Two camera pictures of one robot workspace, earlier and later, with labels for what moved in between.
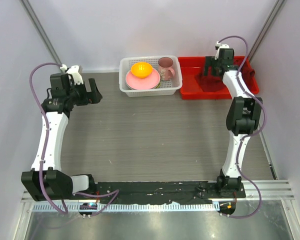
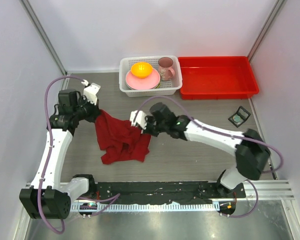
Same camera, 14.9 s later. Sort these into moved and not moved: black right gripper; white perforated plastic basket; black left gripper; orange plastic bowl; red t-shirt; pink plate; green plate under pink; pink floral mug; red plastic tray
Moved: black left gripper; red t-shirt; black right gripper
Not moved: red plastic tray; orange plastic bowl; green plate under pink; pink floral mug; white perforated plastic basket; pink plate
